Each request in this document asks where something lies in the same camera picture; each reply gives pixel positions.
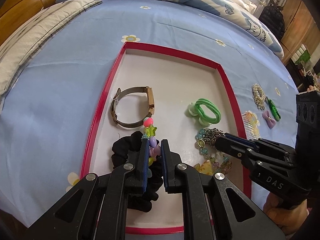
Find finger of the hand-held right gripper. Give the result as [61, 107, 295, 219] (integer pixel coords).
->
[224, 132, 297, 157]
[214, 136, 295, 174]

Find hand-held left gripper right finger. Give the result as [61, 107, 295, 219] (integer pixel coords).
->
[160, 139, 285, 240]

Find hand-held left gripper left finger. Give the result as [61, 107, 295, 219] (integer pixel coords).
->
[25, 139, 150, 240]

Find silver chain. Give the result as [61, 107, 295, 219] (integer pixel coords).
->
[204, 128, 225, 148]

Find black scrunchie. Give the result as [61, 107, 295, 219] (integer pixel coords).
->
[111, 131, 164, 213]

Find pastel chain with yellow charm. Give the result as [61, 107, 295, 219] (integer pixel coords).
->
[195, 129, 233, 176]

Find colourful bead bracelet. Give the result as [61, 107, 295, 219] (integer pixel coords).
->
[141, 117, 160, 167]

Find green rose hair tie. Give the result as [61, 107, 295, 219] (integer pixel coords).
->
[187, 98, 222, 127]

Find gold mesh band watch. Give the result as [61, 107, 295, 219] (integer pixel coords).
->
[111, 87, 156, 130]

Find red shallow cardboard box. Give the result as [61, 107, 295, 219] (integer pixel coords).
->
[80, 42, 252, 233]

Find person's right hand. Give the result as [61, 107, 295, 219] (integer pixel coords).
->
[262, 192, 312, 233]

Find clear hair comb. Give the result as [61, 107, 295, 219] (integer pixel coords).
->
[241, 111, 261, 140]

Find purple bow hair clip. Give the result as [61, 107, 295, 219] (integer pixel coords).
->
[262, 110, 277, 129]

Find green beaded hair clip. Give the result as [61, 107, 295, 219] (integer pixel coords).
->
[266, 96, 281, 121]

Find green boxes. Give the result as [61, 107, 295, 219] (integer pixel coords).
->
[296, 47, 312, 64]

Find black backpack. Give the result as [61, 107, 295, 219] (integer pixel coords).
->
[258, 0, 285, 40]

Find wooden wardrobe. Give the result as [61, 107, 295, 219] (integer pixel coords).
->
[280, 0, 320, 63]

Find grey white pillow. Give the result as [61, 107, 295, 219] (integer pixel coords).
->
[0, 0, 103, 94]

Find wooden headboard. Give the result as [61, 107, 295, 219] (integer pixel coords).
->
[0, 0, 68, 25]

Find pearl hair tie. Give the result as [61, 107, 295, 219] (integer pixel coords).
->
[251, 84, 267, 110]

